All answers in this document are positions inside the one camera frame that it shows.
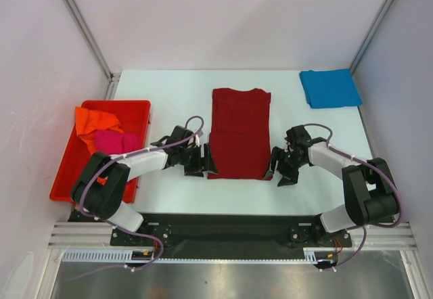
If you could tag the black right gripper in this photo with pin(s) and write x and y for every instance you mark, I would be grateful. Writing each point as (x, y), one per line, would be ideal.
(285, 163)

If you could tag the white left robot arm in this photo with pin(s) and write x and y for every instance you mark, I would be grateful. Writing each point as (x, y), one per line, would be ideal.
(100, 187)

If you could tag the orange t shirt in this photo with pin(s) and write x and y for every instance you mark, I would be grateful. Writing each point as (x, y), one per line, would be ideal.
(87, 122)

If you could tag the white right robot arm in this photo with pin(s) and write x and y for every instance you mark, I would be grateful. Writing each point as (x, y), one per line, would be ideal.
(370, 194)

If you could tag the white slotted cable duct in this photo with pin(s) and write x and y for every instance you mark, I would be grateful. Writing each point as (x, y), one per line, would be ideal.
(303, 256)

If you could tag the aluminium frame rail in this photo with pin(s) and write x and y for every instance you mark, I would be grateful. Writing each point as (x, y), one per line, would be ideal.
(68, 235)

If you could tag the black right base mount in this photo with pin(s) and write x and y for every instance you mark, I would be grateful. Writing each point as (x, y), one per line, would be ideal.
(306, 235)

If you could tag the dark red t shirt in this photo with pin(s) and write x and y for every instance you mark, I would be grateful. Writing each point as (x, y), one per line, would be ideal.
(239, 137)

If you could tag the folded blue t shirt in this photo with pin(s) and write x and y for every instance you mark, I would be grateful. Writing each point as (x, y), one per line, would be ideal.
(330, 89)

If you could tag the aluminium corner post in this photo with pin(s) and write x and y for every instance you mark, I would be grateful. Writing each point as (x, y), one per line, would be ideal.
(372, 31)
(83, 27)

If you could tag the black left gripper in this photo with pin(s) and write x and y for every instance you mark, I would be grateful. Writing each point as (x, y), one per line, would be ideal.
(197, 169)

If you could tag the right aluminium corner post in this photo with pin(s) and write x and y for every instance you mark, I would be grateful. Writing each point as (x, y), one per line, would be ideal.
(372, 31)

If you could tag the left aluminium corner post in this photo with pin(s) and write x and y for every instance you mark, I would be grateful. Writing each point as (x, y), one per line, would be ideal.
(83, 27)

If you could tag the pink t shirt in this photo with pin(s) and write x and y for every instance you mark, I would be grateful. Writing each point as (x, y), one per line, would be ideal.
(112, 142)

